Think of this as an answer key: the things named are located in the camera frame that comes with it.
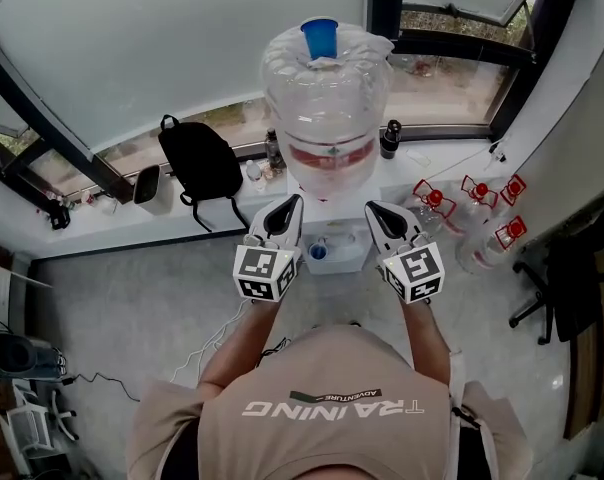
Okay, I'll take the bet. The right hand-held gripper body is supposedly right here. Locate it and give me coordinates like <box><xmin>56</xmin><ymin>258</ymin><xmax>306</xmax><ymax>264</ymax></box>
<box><xmin>379</xmin><ymin>231</ymin><xmax>446</xmax><ymax>306</ymax></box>

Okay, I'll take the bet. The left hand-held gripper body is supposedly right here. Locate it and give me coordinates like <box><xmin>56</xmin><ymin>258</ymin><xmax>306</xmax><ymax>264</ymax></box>
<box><xmin>233</xmin><ymin>234</ymin><xmax>303</xmax><ymax>304</ymax></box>

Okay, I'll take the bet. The person's left forearm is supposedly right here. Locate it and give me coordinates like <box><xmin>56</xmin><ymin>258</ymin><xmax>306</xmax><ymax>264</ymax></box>
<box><xmin>198</xmin><ymin>297</ymin><xmax>284</xmax><ymax>395</ymax></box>

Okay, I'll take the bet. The person's right forearm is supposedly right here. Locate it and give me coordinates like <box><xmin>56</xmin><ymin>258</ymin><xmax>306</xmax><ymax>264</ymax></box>
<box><xmin>403</xmin><ymin>300</ymin><xmax>451</xmax><ymax>385</ymax></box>

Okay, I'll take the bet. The clear water jug red cap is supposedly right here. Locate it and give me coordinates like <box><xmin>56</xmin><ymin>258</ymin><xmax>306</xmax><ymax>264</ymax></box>
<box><xmin>411</xmin><ymin>178</ymin><xmax>459</xmax><ymax>240</ymax></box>
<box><xmin>458</xmin><ymin>174</ymin><xmax>499</xmax><ymax>219</ymax></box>
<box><xmin>498</xmin><ymin>173</ymin><xmax>528</xmax><ymax>207</ymax></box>
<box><xmin>456</xmin><ymin>214</ymin><xmax>529</xmax><ymax>275</ymax></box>

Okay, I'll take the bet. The white water dispenser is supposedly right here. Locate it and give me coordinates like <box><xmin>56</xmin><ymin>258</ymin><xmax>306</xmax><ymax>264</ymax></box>
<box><xmin>286</xmin><ymin>167</ymin><xmax>384</xmax><ymax>276</ymax></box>

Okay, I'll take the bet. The small clear water bottle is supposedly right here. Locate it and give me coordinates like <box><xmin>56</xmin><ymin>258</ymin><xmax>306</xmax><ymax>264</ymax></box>
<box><xmin>244</xmin><ymin>159</ymin><xmax>267</xmax><ymax>193</ymax></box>

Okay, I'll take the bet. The dark glass jar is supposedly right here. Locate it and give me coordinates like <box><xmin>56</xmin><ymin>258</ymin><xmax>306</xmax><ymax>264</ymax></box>
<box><xmin>263</xmin><ymin>127</ymin><xmax>286</xmax><ymax>175</ymax></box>

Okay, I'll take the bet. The dark thermos bottle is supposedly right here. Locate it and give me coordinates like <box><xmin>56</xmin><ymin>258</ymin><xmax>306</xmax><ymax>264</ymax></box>
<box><xmin>379</xmin><ymin>119</ymin><xmax>403</xmax><ymax>161</ymax></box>

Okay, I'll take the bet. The black backpack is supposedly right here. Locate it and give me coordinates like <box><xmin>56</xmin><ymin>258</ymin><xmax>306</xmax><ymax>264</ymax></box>
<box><xmin>157</xmin><ymin>114</ymin><xmax>251</xmax><ymax>234</ymax></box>

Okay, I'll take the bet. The white waste bin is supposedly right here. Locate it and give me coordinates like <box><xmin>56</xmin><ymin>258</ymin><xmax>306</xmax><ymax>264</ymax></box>
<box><xmin>132</xmin><ymin>164</ymin><xmax>176</xmax><ymax>217</ymax></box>

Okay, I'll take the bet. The large clear water bottle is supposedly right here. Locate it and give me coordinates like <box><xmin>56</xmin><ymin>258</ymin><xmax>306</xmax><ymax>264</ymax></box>
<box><xmin>259</xmin><ymin>20</ymin><xmax>396</xmax><ymax>203</ymax></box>

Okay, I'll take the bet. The person's beige t-shirt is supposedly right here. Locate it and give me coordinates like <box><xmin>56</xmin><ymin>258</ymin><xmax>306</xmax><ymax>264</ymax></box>
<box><xmin>126</xmin><ymin>324</ymin><xmax>534</xmax><ymax>480</ymax></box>

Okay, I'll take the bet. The black office chair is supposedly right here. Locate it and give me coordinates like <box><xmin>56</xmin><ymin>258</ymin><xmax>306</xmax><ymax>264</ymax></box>
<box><xmin>508</xmin><ymin>227</ymin><xmax>604</xmax><ymax>345</ymax></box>

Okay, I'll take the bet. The wooden table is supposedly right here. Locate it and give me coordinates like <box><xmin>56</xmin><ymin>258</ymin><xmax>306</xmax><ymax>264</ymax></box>
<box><xmin>563</xmin><ymin>247</ymin><xmax>604</xmax><ymax>440</ymax></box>

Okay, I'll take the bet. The small black device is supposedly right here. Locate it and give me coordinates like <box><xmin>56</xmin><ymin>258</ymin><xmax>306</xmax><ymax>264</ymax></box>
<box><xmin>46</xmin><ymin>199</ymin><xmax>73</xmax><ymax>231</ymax></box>

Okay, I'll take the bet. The wide white roller blind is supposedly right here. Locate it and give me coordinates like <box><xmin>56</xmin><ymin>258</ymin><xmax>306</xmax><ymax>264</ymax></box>
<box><xmin>0</xmin><ymin>0</ymin><xmax>369</xmax><ymax>155</ymax></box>

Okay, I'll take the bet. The dark blue chair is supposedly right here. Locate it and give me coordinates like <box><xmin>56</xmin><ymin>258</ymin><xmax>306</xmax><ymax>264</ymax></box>
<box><xmin>0</xmin><ymin>317</ymin><xmax>66</xmax><ymax>380</ymax></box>

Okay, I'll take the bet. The white chair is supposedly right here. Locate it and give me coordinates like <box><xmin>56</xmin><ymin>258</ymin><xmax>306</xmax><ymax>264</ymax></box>
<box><xmin>0</xmin><ymin>377</ymin><xmax>79</xmax><ymax>465</ymax></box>

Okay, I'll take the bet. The thin white cable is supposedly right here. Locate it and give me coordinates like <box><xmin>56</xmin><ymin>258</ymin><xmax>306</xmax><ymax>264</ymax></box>
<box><xmin>421</xmin><ymin>137</ymin><xmax>504</xmax><ymax>185</ymax></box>

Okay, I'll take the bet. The black power cable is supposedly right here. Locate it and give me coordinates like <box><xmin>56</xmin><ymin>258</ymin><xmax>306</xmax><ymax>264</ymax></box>
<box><xmin>63</xmin><ymin>371</ymin><xmax>141</xmax><ymax>403</ymax></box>

